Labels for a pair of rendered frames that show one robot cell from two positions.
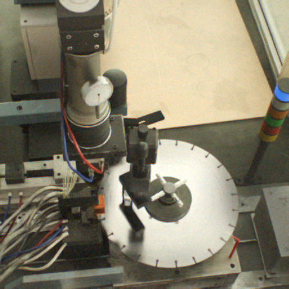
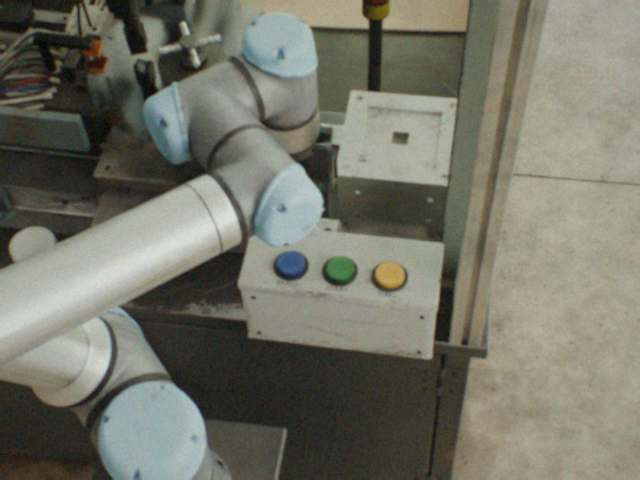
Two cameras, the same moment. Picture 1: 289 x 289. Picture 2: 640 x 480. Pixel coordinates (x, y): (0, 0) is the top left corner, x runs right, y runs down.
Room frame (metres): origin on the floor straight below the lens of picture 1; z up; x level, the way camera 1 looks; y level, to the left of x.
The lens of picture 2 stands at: (-0.40, -0.66, 2.00)
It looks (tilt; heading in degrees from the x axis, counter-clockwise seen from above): 53 degrees down; 22
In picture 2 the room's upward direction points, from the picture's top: 3 degrees counter-clockwise
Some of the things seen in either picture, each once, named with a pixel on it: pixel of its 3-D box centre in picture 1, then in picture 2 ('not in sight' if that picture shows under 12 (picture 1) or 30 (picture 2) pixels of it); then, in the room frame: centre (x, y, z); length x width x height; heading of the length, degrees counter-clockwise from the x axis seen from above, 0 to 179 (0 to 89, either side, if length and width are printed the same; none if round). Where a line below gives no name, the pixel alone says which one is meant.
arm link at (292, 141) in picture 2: not in sight; (287, 119); (0.30, -0.34, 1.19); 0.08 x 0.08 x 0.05
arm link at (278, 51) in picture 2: not in sight; (279, 71); (0.30, -0.34, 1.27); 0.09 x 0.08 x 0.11; 144
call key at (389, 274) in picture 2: not in sight; (389, 277); (0.32, -0.47, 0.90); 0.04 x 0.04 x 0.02
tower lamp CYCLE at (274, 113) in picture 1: (279, 107); not in sight; (0.76, -0.31, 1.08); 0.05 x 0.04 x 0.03; 10
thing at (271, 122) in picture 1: (275, 115); not in sight; (0.76, -0.31, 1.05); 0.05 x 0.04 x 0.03; 10
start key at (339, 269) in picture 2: not in sight; (340, 271); (0.31, -0.40, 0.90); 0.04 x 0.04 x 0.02
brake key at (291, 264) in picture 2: not in sight; (291, 266); (0.30, -0.33, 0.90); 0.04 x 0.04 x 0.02
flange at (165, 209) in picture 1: (168, 196); (193, 60); (0.57, -0.07, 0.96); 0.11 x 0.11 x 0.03
